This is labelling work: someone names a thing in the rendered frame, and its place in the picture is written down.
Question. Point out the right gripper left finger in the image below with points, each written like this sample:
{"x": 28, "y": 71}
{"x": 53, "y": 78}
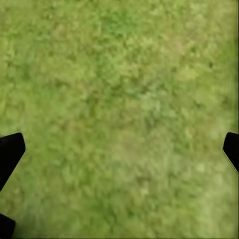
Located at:
{"x": 12, "y": 148}

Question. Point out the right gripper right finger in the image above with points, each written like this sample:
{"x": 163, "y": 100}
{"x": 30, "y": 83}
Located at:
{"x": 231, "y": 148}

